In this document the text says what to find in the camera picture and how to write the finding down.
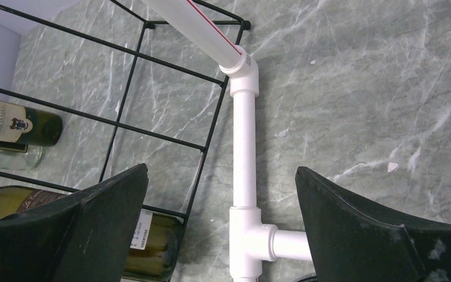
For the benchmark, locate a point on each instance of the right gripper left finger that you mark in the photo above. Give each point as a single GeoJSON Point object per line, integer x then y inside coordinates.
{"type": "Point", "coordinates": [84, 236]}

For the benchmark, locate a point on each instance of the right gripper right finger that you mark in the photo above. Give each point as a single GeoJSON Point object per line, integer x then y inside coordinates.
{"type": "Point", "coordinates": [352, 238]}

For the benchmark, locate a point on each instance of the dark labelled wine bottle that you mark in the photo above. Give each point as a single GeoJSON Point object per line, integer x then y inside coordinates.
{"type": "Point", "coordinates": [154, 246]}

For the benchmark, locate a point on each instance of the dark green wine bottle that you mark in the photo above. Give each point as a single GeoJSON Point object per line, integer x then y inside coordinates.
{"type": "Point", "coordinates": [22, 126]}

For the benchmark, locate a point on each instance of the clear empty glass bottle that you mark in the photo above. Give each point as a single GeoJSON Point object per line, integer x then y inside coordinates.
{"type": "Point", "coordinates": [21, 160]}

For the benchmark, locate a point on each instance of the white PVC pipe frame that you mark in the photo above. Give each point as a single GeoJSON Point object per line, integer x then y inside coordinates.
{"type": "Point", "coordinates": [251, 241]}

